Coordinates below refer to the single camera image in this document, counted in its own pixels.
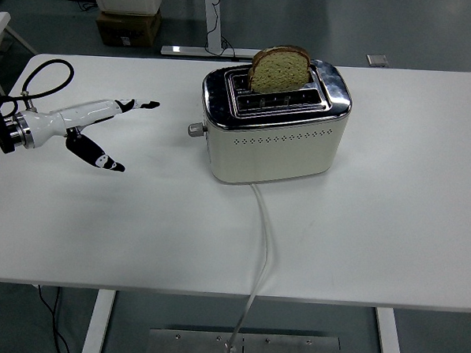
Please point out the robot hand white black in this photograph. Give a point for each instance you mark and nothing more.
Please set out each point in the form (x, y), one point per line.
(48, 125)

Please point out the grey toaster lever knob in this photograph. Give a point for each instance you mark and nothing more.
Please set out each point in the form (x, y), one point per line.
(195, 129)

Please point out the cream and chrome toaster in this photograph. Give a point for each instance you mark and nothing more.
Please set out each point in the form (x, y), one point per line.
(276, 155)

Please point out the brown cardboard box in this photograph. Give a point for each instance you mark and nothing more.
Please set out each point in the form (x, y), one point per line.
(126, 28)

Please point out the white desk stand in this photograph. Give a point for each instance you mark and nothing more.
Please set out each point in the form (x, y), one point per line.
(212, 17)

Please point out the white table leg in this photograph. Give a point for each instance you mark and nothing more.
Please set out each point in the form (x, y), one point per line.
(389, 342)
(97, 323)

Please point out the brown bread slice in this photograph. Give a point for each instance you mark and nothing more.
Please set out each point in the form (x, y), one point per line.
(280, 74)

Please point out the grey floor socket plate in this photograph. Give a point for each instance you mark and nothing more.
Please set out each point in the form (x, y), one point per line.
(378, 60)

